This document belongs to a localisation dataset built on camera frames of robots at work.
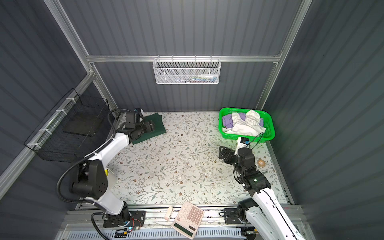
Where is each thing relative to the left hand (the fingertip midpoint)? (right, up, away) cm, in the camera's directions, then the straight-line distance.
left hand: (148, 123), depth 92 cm
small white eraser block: (+16, -45, -18) cm, 51 cm away
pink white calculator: (+26, -47, -20) cm, 57 cm away
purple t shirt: (+53, +3, +16) cm, 55 cm away
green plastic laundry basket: (+80, -6, +8) cm, 80 cm away
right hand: (+47, -14, -15) cm, 51 cm away
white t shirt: (+67, -1, +10) cm, 68 cm away
